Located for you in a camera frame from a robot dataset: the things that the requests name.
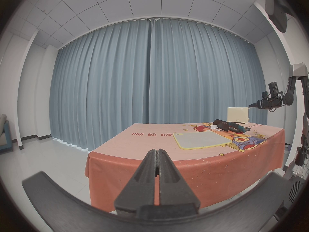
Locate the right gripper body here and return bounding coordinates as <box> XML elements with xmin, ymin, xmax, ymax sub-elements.
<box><xmin>257</xmin><ymin>97</ymin><xmax>284</xmax><ymax>111</ymax></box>

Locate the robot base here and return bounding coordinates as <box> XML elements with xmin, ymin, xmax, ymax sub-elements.
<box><xmin>273</xmin><ymin>164</ymin><xmax>309</xmax><ymax>223</ymax></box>

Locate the grey armchair with blue frame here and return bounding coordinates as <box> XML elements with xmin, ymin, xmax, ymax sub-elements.
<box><xmin>0</xmin><ymin>114</ymin><xmax>14</xmax><ymax>155</ymax></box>

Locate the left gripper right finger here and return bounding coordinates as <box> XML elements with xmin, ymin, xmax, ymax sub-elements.
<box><xmin>158</xmin><ymin>149</ymin><xmax>201</xmax><ymax>213</ymax></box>

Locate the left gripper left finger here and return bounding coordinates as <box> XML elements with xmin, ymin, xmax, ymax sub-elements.
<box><xmin>114</xmin><ymin>149</ymin><xmax>158</xmax><ymax>214</ymax></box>

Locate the cutting board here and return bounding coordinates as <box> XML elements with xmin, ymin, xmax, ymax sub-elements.
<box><xmin>173</xmin><ymin>131</ymin><xmax>233</xmax><ymax>150</ymax></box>

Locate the knife with blue-green handle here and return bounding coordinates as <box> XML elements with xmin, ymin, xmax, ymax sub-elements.
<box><xmin>213</xmin><ymin>119</ymin><xmax>252</xmax><ymax>133</ymax></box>

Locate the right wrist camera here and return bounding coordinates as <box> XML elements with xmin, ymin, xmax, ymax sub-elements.
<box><xmin>262</xmin><ymin>81</ymin><xmax>283</xmax><ymax>99</ymax></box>

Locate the blue curtain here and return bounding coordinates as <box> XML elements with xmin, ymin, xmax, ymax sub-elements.
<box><xmin>148</xmin><ymin>17</ymin><xmax>269</xmax><ymax>126</ymax></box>
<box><xmin>49</xmin><ymin>18</ymin><xmax>152</xmax><ymax>152</ymax></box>

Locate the cream toaster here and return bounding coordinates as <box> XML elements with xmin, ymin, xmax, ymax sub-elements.
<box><xmin>227</xmin><ymin>106</ymin><xmax>250</xmax><ymax>125</ymax></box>

